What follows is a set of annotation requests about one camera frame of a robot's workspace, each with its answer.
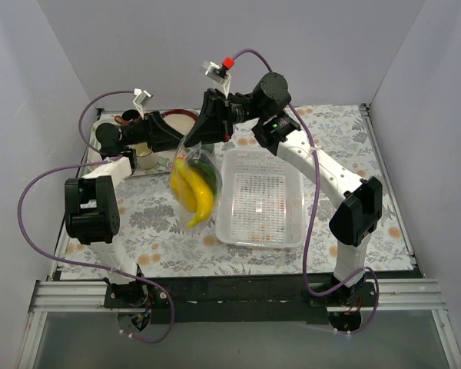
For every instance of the cream enamel mug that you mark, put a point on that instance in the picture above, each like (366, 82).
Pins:
(146, 158)

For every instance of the brown ceramic cup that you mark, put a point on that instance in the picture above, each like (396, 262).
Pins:
(128, 117)

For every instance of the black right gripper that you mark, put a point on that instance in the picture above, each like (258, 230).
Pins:
(223, 116)

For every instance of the red rimmed beige plate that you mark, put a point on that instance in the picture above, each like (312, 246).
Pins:
(182, 120)

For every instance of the aluminium frame rail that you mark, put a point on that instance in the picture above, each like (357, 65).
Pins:
(392, 294)

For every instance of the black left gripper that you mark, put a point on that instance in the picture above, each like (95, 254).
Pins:
(153, 131)

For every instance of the clear zip top bag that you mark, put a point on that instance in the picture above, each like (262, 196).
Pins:
(191, 153)

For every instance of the floral serving tray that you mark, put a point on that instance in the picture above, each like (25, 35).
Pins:
(138, 169)

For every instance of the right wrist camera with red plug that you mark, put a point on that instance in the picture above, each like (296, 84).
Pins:
(219, 74)

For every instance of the yellow fake banana bunch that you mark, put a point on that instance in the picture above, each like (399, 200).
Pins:
(192, 192)

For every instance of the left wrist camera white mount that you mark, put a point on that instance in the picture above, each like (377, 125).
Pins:
(141, 101)

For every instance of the white perforated plastic basket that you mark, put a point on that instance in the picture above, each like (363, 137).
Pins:
(262, 201)

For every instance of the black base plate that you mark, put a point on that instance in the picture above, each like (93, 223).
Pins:
(162, 309)

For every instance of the floral table mat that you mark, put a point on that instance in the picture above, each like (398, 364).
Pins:
(152, 237)

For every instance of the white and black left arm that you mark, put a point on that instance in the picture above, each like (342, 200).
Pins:
(91, 209)

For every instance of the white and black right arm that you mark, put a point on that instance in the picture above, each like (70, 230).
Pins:
(358, 202)

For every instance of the green fake bell pepper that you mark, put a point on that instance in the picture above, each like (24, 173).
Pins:
(210, 175)

